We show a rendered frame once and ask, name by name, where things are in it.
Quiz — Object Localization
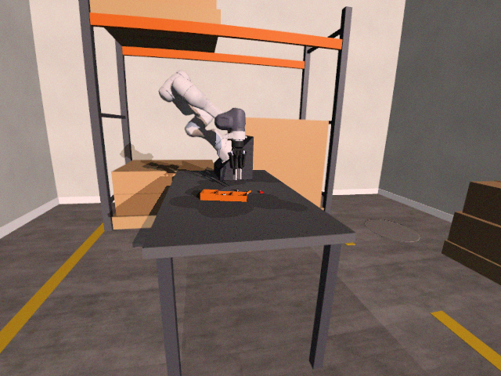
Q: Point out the orange rack of bins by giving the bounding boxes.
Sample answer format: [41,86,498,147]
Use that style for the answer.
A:
[200,190,247,202]

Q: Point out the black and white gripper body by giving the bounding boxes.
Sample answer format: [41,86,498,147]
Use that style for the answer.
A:
[231,140,244,156]

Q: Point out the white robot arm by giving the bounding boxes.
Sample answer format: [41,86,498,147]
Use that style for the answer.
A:
[158,70,247,163]

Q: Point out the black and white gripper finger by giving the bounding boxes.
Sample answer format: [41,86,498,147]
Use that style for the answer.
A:
[228,150,239,180]
[238,150,247,179]

